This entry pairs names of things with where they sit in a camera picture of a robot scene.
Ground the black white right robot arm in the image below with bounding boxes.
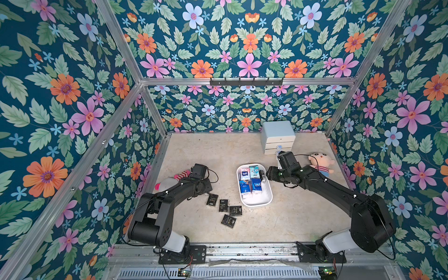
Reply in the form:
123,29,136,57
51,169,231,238
266,151,396,260

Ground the teal cartoon tissue pack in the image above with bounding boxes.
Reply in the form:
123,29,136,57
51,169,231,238
249,165,260,179

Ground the blue floral tissue pack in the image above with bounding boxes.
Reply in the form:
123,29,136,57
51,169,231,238
239,180,252,196

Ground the black wall hook rail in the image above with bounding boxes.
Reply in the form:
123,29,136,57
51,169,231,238
210,78,284,87

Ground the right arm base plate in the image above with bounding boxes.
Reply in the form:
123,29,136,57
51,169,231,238
296,241,347,264

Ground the pink bald baby doll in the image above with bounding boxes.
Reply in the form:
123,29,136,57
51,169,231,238
308,152,336,177

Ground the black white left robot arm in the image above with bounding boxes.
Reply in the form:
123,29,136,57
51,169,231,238
127,163,212,254

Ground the pale blue mini drawer chest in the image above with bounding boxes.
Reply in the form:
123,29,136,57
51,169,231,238
261,121,296,155

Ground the black Face tissue pack bottom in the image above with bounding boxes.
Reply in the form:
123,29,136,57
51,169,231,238
221,214,237,229

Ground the white ventilation grille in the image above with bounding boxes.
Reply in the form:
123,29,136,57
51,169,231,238
117,267,320,280

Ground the pink Tempo tissue pack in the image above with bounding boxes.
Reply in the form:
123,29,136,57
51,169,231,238
240,168,250,181

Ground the white plastic storage box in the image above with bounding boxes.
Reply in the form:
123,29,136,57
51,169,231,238
236,163,273,208

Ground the dark blue Tempo tissue pack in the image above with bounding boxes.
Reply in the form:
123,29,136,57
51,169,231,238
251,178,263,194

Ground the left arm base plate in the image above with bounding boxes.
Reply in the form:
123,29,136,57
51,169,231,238
158,245,207,265

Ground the pink white striped plush toy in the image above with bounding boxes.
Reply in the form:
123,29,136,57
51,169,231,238
155,170,191,192

